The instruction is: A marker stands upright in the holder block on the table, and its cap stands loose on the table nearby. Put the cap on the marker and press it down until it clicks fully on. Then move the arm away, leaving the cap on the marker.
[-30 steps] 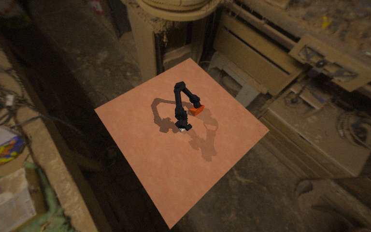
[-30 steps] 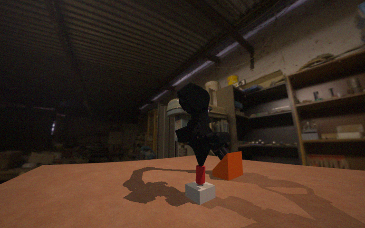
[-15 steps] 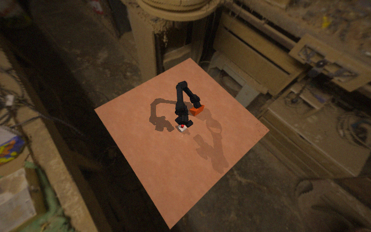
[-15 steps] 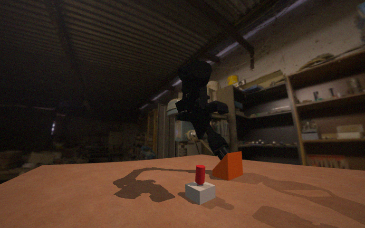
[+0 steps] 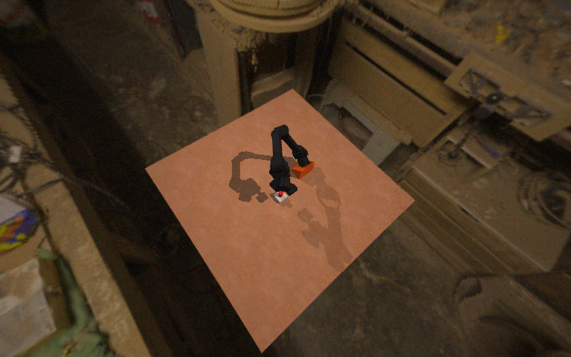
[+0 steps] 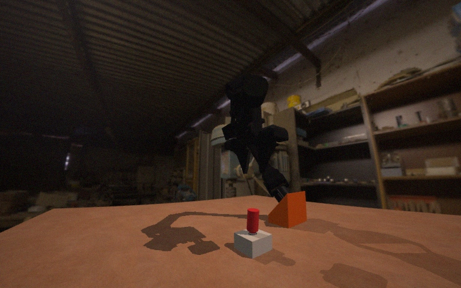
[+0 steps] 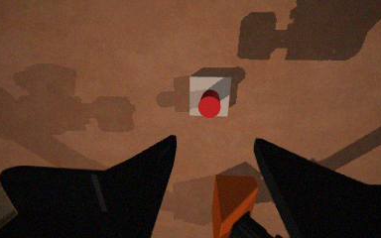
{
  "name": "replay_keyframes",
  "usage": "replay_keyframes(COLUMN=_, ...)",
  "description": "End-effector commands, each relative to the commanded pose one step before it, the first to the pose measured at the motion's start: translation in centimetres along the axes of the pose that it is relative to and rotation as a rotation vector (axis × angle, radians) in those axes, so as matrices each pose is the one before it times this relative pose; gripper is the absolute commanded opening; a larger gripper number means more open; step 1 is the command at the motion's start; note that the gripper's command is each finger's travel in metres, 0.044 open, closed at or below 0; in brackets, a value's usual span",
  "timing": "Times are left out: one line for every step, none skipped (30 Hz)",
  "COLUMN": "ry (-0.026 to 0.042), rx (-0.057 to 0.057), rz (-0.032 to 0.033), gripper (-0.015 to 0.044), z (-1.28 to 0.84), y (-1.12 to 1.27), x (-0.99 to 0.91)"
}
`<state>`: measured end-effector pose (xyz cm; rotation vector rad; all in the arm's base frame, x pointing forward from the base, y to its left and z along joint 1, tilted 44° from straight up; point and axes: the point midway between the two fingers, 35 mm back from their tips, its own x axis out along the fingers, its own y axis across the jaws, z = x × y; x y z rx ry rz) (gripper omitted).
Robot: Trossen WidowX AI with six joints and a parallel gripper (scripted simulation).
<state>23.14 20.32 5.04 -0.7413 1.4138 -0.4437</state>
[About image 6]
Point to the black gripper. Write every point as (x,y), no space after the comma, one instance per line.
(264,140)

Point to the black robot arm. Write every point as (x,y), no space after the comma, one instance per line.
(246,94)

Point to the dark red cylinder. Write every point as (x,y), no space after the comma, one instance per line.
(252,220)

